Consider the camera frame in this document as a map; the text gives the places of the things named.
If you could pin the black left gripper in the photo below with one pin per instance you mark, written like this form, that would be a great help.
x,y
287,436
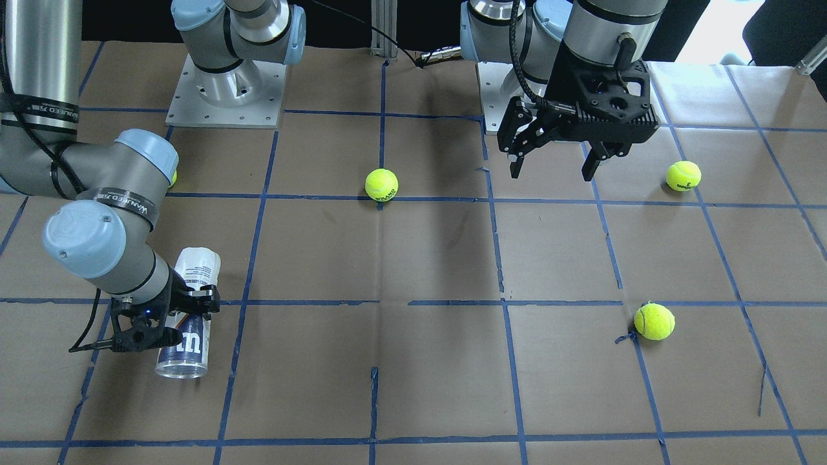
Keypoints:
x,y
559,82

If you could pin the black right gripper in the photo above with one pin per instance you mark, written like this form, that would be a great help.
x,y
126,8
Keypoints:
x,y
167,296

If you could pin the tennis ball can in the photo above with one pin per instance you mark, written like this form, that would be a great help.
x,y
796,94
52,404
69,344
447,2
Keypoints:
x,y
199,267

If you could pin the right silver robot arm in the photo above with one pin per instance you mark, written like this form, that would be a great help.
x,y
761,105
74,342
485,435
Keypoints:
x,y
237,57

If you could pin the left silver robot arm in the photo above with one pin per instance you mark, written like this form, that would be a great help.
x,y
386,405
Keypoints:
x,y
530,36

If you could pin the centre tennis ball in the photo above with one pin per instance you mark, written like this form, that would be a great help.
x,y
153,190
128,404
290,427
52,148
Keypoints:
x,y
381,185

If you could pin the tennis ball near loose tape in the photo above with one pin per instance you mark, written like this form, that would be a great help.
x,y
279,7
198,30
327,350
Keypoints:
x,y
654,321

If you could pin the brown paper table cover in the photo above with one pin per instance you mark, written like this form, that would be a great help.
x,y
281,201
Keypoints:
x,y
473,318

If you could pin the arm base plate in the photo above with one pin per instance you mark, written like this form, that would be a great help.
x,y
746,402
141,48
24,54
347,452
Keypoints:
x,y
248,97
497,84

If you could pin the aluminium frame post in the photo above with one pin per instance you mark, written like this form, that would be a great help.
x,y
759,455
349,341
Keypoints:
x,y
383,20

